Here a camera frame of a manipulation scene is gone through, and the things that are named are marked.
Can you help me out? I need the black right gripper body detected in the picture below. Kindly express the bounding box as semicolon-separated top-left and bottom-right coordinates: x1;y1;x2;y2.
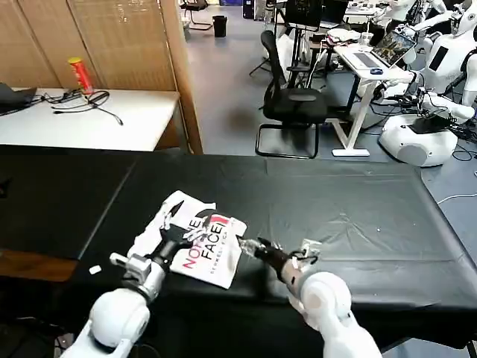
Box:
256;245;291;272

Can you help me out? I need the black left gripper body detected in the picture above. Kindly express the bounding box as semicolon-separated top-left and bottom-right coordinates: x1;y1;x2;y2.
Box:
153;227;188;263

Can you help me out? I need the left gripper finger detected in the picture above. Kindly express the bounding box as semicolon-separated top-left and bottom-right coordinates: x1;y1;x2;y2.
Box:
182;222;212;244
160;200;185;233

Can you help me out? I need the white printed shirt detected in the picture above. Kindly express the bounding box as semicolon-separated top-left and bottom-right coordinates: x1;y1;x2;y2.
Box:
126;189;249;290

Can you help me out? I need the black table cover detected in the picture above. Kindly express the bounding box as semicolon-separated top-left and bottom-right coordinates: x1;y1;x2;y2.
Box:
0;144;477;351

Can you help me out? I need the white side table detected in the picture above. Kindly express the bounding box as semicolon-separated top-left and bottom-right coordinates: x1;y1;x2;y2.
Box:
0;87;181;153

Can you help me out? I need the black office chair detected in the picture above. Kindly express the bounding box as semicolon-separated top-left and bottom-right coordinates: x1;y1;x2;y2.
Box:
254;30;329;160

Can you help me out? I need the white standing desk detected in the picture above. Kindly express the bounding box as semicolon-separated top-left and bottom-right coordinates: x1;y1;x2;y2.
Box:
323;43;415;158

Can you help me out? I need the red snack can yellow lid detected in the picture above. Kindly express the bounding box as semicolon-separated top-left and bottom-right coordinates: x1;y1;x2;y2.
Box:
67;57;95;95

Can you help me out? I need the wooden partition screen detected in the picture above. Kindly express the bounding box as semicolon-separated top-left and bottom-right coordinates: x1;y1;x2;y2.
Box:
0;0;204;155

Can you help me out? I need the white humanoid robot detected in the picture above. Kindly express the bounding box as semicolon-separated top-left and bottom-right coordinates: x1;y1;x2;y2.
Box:
377;0;477;169

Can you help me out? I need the white plastic bag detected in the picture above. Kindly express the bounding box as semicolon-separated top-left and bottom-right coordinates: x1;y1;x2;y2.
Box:
274;33;300;87

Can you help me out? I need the dark grey bag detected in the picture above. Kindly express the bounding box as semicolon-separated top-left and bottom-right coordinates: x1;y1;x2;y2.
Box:
0;82;38;117

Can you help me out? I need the black trash bin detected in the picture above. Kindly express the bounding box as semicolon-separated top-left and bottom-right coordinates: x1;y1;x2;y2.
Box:
211;14;229;39

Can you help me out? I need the black cantilever chair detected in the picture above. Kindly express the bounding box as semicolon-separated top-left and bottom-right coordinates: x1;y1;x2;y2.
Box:
181;0;213;32

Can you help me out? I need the pale cloth pile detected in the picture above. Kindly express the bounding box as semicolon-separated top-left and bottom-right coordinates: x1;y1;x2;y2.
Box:
326;28;361;47

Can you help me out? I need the white cup with straw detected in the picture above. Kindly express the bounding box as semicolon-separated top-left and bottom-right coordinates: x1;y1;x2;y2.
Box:
358;21;373;48

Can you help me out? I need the open silver laptop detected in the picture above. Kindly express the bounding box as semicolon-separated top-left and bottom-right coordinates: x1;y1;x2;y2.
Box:
341;29;417;70

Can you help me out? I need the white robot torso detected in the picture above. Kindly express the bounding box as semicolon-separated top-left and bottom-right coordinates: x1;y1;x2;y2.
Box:
383;0;450;35

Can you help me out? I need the black cable bundle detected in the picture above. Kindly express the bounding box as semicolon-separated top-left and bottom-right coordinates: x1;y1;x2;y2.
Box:
37;88;124;128

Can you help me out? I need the white floor cable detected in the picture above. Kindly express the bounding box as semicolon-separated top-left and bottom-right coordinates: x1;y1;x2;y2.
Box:
435;191;477;206

